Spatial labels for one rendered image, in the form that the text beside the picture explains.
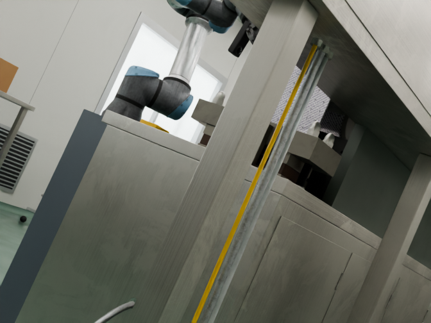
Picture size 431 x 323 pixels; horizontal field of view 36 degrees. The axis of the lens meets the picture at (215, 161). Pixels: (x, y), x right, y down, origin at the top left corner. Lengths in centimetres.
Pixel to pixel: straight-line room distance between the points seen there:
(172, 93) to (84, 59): 378
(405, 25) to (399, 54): 6
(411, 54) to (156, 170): 75
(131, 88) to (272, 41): 138
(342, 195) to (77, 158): 100
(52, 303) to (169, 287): 91
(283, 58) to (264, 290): 75
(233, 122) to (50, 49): 493
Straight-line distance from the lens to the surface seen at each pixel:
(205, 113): 187
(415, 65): 151
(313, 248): 184
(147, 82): 247
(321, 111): 194
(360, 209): 203
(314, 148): 168
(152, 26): 671
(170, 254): 110
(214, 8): 232
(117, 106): 245
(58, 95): 613
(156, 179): 182
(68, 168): 246
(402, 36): 142
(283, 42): 112
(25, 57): 585
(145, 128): 190
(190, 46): 261
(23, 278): 248
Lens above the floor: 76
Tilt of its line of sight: 4 degrees up
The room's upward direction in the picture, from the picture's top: 24 degrees clockwise
